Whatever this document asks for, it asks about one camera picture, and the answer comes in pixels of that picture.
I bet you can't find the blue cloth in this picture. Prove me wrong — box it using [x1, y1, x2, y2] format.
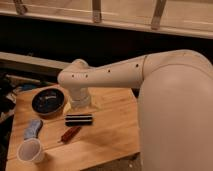
[24, 119, 43, 140]

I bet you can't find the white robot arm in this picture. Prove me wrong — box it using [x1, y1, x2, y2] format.
[58, 49, 213, 171]

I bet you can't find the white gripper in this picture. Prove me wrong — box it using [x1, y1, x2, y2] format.
[65, 96, 93, 126]

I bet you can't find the dark blue bowl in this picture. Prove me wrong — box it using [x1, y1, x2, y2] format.
[32, 88, 65, 116]

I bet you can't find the wooden table board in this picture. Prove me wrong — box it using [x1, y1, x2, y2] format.
[6, 88, 139, 171]

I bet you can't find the white ceramic cup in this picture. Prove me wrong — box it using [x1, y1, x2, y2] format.
[17, 138, 45, 163]

